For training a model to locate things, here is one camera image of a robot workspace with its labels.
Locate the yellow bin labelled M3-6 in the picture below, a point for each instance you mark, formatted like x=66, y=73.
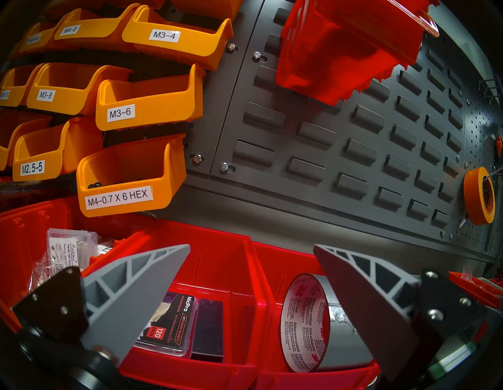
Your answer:
x=157, y=106

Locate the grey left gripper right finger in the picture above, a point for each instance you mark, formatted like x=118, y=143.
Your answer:
x=365, y=306

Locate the yellow bin labelled M2.5-5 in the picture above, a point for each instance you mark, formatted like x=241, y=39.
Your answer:
x=59, y=165

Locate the yellow bin labelled M4X4XS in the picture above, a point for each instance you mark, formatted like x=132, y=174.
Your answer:
x=37, y=44

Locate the clear blade box black label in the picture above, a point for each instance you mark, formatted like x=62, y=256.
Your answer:
x=169, y=322

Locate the small red parts bin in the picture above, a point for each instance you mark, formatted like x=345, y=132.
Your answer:
x=471, y=287

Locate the grey pegboard with screwdrivers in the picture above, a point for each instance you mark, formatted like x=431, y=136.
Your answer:
x=483, y=126

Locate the silver duct tape roll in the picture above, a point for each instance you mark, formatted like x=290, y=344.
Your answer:
x=306, y=322

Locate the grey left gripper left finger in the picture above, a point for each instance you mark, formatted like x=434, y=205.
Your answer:
x=129, y=291

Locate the yellow bin labelled M4-6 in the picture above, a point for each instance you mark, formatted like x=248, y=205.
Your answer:
x=98, y=39

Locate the grey pegboard with yellow bins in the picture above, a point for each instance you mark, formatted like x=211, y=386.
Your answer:
x=212, y=118

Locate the clear bag of screws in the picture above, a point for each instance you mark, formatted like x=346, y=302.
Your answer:
x=67, y=251

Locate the yellow bin labelled M3-8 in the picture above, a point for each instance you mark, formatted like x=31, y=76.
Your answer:
x=70, y=102

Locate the yellow bin labelled M3-12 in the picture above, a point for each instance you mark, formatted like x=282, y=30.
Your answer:
x=11, y=84

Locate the red louvre-hung bin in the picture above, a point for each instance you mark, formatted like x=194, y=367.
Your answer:
x=346, y=51

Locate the yellow bin labelled M3-4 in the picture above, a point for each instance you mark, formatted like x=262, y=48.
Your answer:
x=177, y=51

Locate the yellow bin labelled M4-0.7X6 HEX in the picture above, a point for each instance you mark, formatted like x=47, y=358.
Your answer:
x=137, y=177

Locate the orange-red plastic storage bin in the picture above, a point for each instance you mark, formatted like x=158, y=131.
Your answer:
x=23, y=243

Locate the grey louvred wall panel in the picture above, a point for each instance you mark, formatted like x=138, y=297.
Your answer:
x=334, y=157

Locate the orange tape roll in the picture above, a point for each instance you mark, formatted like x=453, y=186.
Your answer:
x=473, y=196

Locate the red plastic storage bin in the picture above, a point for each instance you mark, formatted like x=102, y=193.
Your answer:
x=275, y=267
x=220, y=255

